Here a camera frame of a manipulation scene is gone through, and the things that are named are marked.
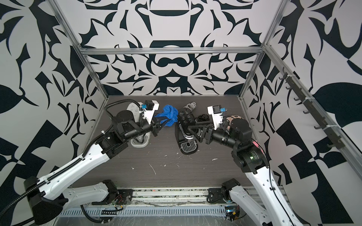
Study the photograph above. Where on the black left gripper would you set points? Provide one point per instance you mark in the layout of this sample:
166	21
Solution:
154	126

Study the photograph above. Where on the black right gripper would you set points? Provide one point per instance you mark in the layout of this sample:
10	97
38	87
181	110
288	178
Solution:
208	133

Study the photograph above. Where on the blue cleaning cloth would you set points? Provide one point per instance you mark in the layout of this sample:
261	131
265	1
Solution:
169	114

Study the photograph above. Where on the black coffee machine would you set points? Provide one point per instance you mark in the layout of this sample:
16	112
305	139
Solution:
186	141

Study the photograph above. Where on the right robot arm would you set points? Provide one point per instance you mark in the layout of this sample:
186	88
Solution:
236	134

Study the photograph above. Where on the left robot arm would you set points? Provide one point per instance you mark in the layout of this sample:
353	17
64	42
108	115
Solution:
51	194

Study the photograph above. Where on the newspaper print glasses case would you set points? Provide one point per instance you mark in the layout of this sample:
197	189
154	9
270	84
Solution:
191	106

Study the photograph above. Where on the pink plush pig toy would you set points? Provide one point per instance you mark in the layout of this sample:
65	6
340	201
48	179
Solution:
230	118

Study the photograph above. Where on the pink alarm clock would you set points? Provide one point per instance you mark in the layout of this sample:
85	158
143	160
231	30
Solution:
256	144

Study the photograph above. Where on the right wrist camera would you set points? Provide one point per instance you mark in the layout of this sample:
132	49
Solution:
217	112

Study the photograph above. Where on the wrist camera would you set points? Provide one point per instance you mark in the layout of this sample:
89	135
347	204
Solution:
217	112
148	109

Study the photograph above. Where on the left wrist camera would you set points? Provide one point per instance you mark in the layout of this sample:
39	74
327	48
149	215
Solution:
148	109

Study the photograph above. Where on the wall hook rail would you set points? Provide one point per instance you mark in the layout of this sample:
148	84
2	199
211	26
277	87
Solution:
314	109

